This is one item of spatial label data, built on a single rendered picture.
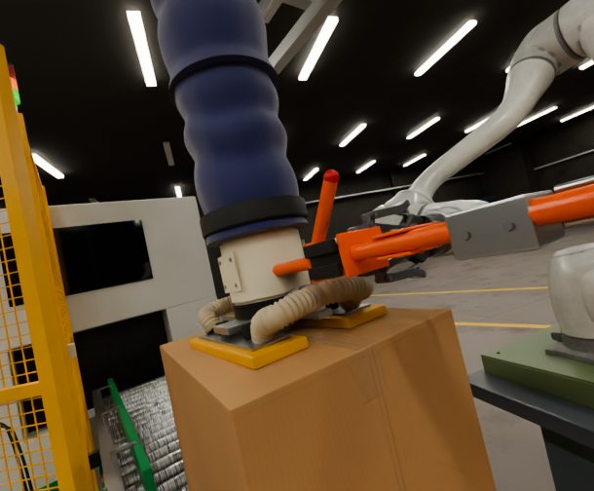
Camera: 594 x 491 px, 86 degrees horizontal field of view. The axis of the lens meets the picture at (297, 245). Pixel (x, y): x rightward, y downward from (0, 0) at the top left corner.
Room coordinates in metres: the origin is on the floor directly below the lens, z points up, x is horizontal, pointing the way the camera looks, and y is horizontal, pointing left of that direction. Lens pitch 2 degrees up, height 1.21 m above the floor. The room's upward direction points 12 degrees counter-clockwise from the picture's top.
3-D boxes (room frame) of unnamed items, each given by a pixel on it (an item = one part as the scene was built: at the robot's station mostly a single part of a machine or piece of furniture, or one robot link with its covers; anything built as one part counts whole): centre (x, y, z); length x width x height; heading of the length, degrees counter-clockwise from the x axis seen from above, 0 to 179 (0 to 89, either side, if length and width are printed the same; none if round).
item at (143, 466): (1.70, 1.13, 0.60); 1.60 x 0.11 x 0.09; 35
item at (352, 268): (0.47, -0.07, 1.20); 0.10 x 0.08 x 0.06; 124
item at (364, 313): (0.73, -0.01, 1.09); 0.34 x 0.10 x 0.05; 34
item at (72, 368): (1.81, 1.40, 1.05); 1.17 x 0.10 x 2.10; 35
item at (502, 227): (0.29, -0.19, 1.20); 0.07 x 0.07 x 0.04; 34
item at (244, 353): (0.62, 0.15, 1.09); 0.34 x 0.10 x 0.05; 34
